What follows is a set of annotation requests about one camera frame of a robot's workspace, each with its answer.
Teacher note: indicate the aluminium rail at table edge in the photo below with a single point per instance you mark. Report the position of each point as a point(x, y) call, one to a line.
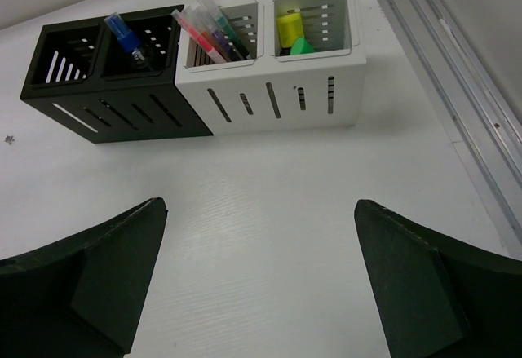
point(445, 61)

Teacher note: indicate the yellow highlighter marker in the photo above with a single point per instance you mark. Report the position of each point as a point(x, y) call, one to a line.
point(289, 28)

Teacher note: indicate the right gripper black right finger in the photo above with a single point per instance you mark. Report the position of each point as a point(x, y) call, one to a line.
point(438, 296)

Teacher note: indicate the white slotted organizer container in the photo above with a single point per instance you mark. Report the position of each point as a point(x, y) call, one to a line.
point(272, 91)

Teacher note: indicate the green gel pen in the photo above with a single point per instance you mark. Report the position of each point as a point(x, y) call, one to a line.
point(226, 28)

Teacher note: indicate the purple gel pen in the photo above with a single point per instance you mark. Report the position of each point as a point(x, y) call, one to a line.
point(229, 52)

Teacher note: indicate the green highlighter marker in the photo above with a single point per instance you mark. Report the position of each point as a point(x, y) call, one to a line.
point(301, 47)

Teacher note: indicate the orange-red gel pen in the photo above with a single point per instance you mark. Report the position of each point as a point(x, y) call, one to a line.
point(206, 33)

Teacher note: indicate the black slotted organizer container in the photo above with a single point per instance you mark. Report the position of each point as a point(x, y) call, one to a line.
point(81, 77)

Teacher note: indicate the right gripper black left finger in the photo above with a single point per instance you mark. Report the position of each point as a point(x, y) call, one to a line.
point(82, 296)

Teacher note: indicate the small blue-capped spray bottle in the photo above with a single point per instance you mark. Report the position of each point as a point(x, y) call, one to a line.
point(135, 56)

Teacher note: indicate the red gel pen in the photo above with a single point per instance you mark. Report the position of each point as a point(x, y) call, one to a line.
point(185, 21)

